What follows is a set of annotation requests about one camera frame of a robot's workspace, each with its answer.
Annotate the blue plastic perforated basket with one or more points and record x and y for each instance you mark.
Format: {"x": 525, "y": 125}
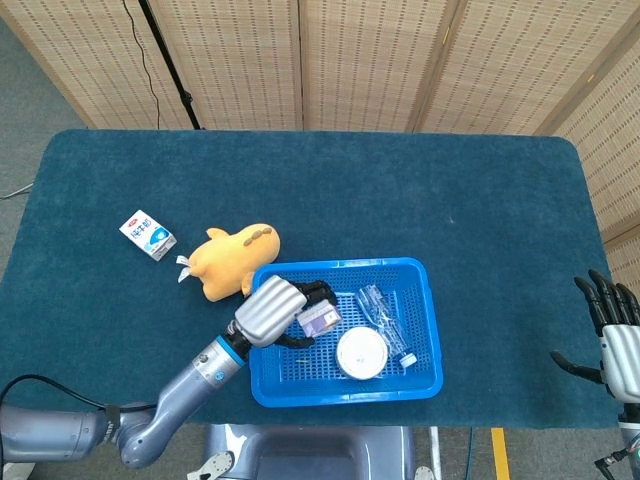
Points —
{"x": 320, "y": 370}

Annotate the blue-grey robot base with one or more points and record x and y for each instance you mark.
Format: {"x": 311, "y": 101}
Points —
{"x": 310, "y": 450}

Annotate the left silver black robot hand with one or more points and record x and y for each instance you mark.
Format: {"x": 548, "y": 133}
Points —
{"x": 267, "y": 310}

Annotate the bamboo folding screen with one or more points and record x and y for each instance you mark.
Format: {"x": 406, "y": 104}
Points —
{"x": 370, "y": 60}

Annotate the white floor strip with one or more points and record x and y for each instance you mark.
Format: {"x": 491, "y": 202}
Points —
{"x": 436, "y": 450}

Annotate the clear tub of binder clips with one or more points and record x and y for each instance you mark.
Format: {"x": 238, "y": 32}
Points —
{"x": 362, "y": 352}

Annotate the black stand pole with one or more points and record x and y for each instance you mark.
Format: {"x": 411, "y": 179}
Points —
{"x": 167, "y": 60}

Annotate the clear plastic water bottle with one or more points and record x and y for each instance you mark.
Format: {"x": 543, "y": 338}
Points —
{"x": 385, "y": 320}

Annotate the yellow floor tape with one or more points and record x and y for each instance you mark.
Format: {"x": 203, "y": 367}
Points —
{"x": 500, "y": 455}

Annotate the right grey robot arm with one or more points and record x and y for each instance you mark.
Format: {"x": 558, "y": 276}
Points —
{"x": 631, "y": 445}

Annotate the purple drink carton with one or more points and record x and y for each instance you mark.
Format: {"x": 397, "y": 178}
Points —
{"x": 320, "y": 320}

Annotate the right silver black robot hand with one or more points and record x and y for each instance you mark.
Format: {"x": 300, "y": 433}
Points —
{"x": 622, "y": 360}

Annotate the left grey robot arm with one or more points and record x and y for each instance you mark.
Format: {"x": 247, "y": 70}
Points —
{"x": 185, "y": 390}

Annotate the white milk carton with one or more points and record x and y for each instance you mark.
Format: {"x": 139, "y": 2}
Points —
{"x": 145, "y": 232}

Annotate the teal table cloth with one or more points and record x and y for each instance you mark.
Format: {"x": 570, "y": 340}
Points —
{"x": 400, "y": 200}

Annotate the yellow plush dinosaur toy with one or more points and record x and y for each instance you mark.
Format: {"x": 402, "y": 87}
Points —
{"x": 230, "y": 260}

